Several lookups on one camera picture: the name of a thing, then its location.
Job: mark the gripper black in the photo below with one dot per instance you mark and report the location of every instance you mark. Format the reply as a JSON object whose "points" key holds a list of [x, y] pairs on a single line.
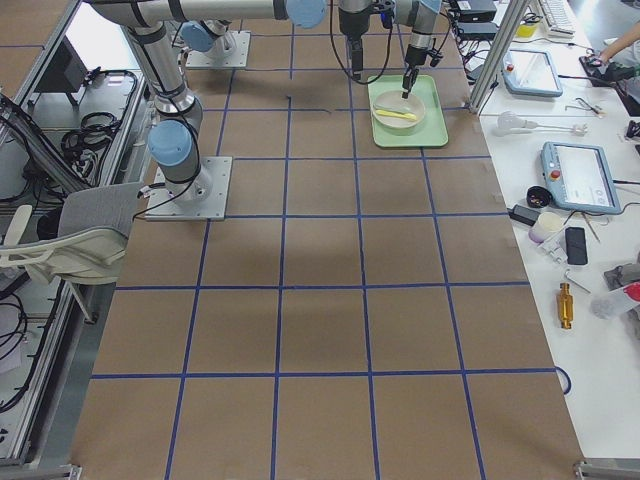
{"points": [[416, 54], [354, 31]]}

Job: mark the white round plate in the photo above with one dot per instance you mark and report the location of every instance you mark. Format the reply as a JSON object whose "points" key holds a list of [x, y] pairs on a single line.
{"points": [[393, 100]]}

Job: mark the yellow plastic fork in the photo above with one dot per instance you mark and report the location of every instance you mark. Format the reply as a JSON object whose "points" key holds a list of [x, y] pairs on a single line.
{"points": [[394, 114]]}

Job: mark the person hand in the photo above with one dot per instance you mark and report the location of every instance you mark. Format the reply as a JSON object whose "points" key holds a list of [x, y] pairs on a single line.
{"points": [[608, 53]]}

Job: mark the light green tray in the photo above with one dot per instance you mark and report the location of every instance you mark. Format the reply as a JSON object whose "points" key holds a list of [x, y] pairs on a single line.
{"points": [[431, 132]]}

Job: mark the upper blue teach pendant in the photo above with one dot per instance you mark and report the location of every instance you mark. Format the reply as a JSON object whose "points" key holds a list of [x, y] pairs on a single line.
{"points": [[530, 72]]}

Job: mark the blue teach pendant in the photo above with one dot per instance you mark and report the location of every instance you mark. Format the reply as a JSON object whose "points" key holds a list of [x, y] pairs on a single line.
{"points": [[578, 178], [530, 72]]}

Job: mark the yellow container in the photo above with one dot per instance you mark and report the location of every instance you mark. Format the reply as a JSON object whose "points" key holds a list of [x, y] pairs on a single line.
{"points": [[528, 26]]}

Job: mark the white keyboard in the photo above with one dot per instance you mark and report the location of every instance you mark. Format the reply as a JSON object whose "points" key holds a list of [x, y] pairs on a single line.
{"points": [[556, 18]]}

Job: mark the small black bowl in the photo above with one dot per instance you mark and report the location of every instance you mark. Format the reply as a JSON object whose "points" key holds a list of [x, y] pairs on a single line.
{"points": [[538, 197]]}

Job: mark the black power adapter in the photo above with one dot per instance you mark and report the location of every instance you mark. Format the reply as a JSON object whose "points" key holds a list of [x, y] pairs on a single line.
{"points": [[523, 215]]}

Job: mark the lower blue teach pendant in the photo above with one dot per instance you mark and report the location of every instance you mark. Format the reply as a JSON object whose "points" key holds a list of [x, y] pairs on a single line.
{"points": [[578, 178]]}

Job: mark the black smartphone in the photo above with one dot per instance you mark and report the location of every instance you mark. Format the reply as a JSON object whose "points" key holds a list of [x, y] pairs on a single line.
{"points": [[575, 246]]}

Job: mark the gold metal cylinder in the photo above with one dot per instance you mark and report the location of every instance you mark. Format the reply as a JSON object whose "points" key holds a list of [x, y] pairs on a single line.
{"points": [[565, 306]]}

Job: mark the grey office chair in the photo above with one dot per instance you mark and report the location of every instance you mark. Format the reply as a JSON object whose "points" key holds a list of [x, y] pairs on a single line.
{"points": [[91, 240]]}

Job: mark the aluminium frame post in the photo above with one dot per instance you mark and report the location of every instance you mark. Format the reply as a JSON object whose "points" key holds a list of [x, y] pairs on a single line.
{"points": [[510, 21]]}

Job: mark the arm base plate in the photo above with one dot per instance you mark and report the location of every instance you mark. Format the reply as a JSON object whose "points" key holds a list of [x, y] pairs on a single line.
{"points": [[206, 198], [227, 52]]}

